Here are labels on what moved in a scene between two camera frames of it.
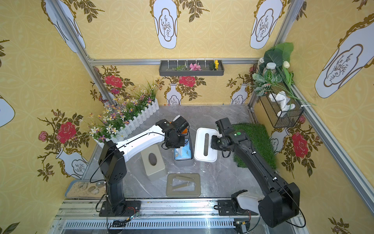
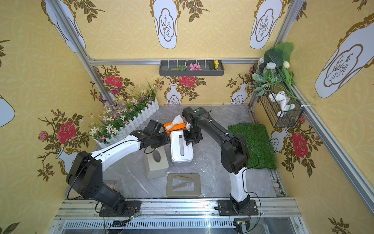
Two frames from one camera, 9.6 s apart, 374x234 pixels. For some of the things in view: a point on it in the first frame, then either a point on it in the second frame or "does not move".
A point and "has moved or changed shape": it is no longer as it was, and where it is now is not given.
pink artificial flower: [195, 67] does not move
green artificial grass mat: [260, 142] does not move
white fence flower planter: [122, 114] does not move
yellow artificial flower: [216, 64] does not move
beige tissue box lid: [153, 163] has moved or changed shape
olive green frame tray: [169, 191] does not move
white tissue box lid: [203, 151] → [179, 151]
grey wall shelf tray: [189, 68] does not move
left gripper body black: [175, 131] → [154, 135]
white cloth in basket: [281, 97] does not move
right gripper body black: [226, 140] → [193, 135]
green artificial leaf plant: [275, 79] does not move
